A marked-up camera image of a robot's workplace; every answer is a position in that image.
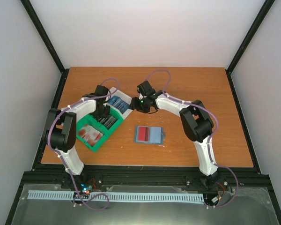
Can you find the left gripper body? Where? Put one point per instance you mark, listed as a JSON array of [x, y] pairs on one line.
[[101, 113]]

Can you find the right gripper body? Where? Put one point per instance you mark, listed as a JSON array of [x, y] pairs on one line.
[[141, 107]]

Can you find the white bin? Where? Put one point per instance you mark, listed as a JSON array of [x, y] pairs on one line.
[[124, 97]]

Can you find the green bin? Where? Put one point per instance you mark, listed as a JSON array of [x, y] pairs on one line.
[[101, 128], [87, 120]]

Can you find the teal card holder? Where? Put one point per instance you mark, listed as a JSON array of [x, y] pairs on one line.
[[156, 135]]

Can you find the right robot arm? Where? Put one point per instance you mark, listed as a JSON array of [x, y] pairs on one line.
[[197, 126]]

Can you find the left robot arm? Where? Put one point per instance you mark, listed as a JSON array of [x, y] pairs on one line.
[[60, 130]]

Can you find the black card stack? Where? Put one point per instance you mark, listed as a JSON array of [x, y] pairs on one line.
[[108, 121]]

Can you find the blue card stack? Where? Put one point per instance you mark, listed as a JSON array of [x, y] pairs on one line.
[[119, 104]]

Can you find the red white card stack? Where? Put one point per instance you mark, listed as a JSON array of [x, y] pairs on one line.
[[89, 134]]

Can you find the small electronics board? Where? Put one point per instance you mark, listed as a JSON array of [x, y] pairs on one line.
[[87, 188]]

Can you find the light blue cable duct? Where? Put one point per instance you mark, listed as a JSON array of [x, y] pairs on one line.
[[118, 197]]

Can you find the black frame post left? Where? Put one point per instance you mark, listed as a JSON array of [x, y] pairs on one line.
[[43, 34]]

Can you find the black frame post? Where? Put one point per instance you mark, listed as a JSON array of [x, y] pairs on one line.
[[250, 34], [43, 34]]

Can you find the metal base plate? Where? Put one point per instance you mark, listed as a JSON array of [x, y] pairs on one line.
[[249, 206]]

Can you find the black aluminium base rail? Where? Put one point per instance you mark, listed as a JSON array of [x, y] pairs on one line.
[[182, 177]]

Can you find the black frame post right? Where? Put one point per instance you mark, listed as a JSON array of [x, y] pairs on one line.
[[250, 34]]

